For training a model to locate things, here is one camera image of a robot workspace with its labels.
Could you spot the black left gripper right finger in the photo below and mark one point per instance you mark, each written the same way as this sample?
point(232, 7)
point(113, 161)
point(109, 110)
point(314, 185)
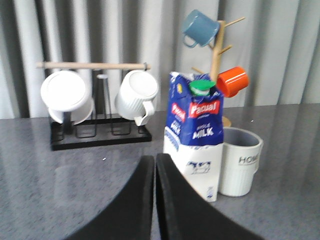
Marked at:
point(184, 215)

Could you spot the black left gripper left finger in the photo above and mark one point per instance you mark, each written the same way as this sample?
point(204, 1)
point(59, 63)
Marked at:
point(129, 215)

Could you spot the blue white milk carton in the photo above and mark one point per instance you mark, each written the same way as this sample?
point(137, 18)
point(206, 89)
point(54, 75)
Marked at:
point(194, 134)

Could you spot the black rack with wooden bar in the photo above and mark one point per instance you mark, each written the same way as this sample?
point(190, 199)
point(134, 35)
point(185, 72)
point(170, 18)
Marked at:
point(104, 126)

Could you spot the white ribbed HOME mug hanging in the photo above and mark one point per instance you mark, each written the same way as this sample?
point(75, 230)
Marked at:
point(134, 100)

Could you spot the orange enamel mug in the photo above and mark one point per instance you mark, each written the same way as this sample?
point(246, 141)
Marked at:
point(231, 81)

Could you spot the white smiley face mug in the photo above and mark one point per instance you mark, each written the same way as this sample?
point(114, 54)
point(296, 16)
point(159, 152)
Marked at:
point(66, 91)

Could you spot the wooden mug tree stand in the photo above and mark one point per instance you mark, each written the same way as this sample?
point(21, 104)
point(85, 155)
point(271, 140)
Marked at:
point(218, 49)

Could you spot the blue enamel mug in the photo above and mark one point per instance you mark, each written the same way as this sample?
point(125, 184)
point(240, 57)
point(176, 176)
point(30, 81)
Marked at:
point(199, 29)

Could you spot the grey pleated curtain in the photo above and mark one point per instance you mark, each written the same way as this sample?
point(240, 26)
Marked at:
point(278, 43)

